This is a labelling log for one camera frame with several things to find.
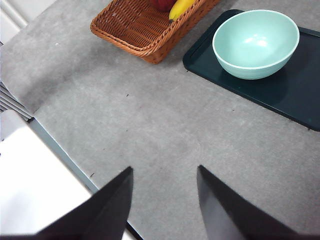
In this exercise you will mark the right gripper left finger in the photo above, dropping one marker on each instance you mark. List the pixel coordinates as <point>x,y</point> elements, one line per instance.
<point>100,217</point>

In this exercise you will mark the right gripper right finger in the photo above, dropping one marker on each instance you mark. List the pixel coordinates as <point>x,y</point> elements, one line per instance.
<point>225,215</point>

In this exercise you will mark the teal ribbed bowl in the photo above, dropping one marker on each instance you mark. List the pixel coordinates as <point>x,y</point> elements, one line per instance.
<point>255,50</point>

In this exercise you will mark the black rectangular tray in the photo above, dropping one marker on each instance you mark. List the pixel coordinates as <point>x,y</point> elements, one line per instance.
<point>287,95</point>

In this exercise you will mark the grey ribbed metal profile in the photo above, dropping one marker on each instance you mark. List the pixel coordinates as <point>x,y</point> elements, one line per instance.
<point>12,105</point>

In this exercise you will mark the brown wicker basket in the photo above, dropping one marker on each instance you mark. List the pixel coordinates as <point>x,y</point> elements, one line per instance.
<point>140,30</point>

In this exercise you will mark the yellow banana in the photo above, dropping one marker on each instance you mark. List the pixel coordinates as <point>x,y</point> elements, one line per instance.
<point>180,8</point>

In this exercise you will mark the red orange peach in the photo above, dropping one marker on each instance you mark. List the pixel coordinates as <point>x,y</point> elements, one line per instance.
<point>162,5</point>

